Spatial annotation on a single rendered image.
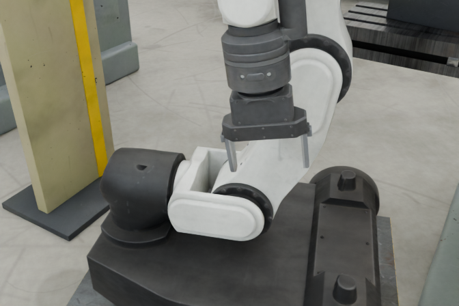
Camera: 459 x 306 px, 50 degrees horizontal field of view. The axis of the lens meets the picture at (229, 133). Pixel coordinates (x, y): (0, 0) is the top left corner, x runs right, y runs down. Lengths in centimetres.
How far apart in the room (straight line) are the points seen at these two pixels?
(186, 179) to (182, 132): 162
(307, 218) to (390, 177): 124
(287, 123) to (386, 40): 64
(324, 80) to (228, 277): 48
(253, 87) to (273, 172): 38
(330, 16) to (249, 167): 34
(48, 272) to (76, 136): 56
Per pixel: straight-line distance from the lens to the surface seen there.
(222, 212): 101
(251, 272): 109
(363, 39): 129
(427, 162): 260
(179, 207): 104
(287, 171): 98
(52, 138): 206
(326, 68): 83
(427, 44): 126
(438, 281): 169
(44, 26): 192
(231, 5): 59
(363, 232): 118
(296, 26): 64
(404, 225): 217
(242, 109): 67
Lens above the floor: 136
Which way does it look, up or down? 31 degrees down
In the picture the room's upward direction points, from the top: straight up
